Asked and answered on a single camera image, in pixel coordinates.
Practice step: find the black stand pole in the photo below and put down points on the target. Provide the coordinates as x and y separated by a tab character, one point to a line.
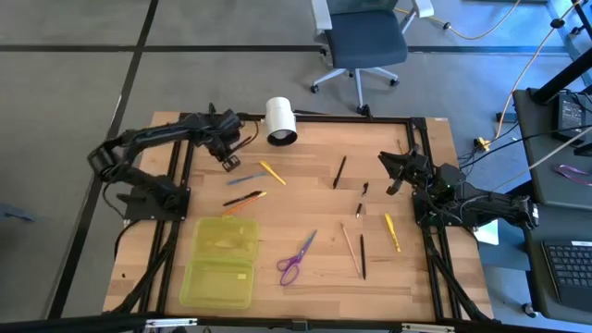
562	76

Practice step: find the yellow pencil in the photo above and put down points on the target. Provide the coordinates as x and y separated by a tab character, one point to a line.
399	145

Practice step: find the thick yellow marker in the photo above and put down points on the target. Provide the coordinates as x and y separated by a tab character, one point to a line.
392	231

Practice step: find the yellow pen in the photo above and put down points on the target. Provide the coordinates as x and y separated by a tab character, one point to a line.
273	173

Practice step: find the white paper cup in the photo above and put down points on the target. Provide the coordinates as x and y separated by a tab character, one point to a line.
279	118

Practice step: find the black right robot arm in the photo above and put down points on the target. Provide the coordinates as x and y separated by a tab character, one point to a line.
490	203

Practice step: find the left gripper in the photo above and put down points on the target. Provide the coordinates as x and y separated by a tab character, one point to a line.
224	129

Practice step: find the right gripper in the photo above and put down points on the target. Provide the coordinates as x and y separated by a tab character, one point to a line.
416	167

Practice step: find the blue floor object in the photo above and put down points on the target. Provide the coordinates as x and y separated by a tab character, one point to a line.
16	213

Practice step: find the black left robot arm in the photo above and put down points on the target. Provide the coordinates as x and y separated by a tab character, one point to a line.
139	136

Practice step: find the black keyboard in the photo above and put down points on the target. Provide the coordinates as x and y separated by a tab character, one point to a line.
571	268

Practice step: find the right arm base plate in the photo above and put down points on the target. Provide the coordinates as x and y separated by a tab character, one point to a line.
462	222

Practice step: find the purple scissors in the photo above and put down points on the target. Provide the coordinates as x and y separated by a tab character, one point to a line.
305	247

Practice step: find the black desk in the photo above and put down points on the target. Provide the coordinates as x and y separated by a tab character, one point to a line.
532	259
546	176

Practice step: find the black aluminium table frame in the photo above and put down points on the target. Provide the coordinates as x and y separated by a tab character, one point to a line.
351	119

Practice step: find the orange pencil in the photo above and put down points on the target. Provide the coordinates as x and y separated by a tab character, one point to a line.
245	204

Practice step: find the black power adapter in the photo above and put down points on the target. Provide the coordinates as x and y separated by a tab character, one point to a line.
570	118

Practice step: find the natural wood pencil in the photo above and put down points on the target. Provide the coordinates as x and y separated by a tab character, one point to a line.
350	250

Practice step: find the black pen with clear barrel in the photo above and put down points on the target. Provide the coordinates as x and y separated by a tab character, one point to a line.
365	187

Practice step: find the black beam with silver brackets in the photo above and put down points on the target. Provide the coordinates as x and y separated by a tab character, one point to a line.
92	321

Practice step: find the blue pen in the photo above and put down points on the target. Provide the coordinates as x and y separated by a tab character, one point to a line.
246	178

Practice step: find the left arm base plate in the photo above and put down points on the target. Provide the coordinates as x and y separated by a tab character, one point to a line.
139	210

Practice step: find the dark blue office chair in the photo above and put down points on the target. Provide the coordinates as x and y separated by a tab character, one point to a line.
365	39

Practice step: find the white paper sheet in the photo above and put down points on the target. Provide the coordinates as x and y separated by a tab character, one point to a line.
490	233

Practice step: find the translucent yellow-green supply box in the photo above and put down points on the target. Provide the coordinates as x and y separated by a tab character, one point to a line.
217	287

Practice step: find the yellow power plug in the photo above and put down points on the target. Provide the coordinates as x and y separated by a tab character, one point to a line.
484	144

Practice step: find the pink ribbon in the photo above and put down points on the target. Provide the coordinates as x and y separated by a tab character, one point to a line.
573	172

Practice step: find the black pencil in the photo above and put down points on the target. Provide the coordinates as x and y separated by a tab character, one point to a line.
363	256

